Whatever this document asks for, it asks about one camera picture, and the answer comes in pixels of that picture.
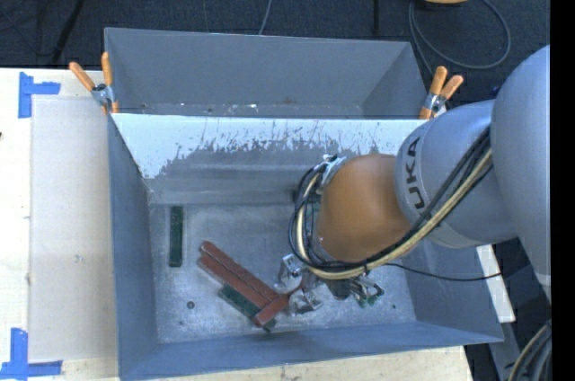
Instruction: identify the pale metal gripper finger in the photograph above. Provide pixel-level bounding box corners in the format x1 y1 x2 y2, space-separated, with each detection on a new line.
273 254 302 287
288 288 324 316

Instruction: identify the short red-brown flat block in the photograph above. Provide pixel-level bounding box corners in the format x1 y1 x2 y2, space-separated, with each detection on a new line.
251 294 291 329

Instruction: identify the dark green flat block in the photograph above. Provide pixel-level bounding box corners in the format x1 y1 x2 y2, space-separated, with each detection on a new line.
168 205 185 269
217 284 279 333

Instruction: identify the grey metal bin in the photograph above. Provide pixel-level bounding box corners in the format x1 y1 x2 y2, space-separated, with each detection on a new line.
102 27 505 381

